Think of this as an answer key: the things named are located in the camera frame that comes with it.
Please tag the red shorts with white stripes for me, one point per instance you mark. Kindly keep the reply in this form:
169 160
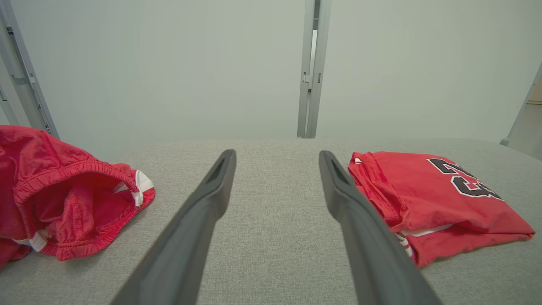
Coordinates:
63 203

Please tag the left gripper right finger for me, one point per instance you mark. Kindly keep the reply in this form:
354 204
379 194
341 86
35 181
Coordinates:
377 262

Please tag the grey metal frame post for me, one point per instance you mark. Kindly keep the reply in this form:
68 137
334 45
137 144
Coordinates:
25 78

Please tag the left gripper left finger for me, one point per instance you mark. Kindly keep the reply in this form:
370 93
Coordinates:
178 262

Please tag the grey stand leg with caster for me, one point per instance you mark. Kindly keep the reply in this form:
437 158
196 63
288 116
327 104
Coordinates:
521 114

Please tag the slotted grey partition post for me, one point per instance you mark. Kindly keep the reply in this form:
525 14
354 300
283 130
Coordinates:
305 106

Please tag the red jersey with black print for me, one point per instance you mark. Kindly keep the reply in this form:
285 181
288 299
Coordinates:
423 199

